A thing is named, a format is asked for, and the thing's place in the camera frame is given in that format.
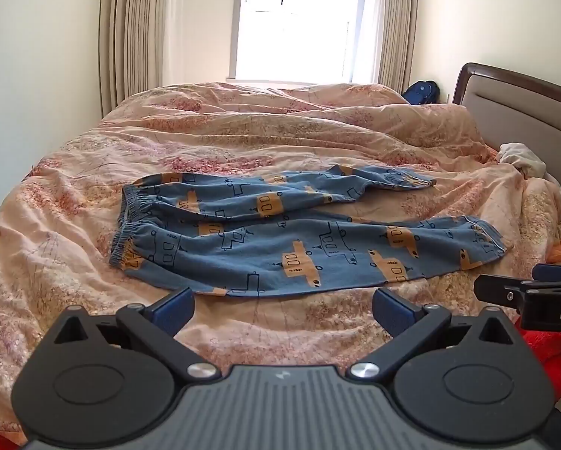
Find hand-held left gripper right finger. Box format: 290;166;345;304
348;287;525;383

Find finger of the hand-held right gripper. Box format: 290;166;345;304
532;264;561;283
474;274;527;309

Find blue printed pants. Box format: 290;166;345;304
111;164;506;298

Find blue backpack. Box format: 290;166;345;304
401;79;440;105

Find red cloth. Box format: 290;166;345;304
519;328;561;404

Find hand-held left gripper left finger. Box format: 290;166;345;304
46;287;218;380

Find beige curtain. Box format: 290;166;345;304
376;0;419;90
97;0;188;118

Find bright window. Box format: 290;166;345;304
229;0;384;83

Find brown padded headboard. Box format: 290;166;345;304
451;62;561;183

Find pink floral blanket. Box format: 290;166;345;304
0;82;561;446

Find white crumpled cloth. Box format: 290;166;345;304
497;142;548;179

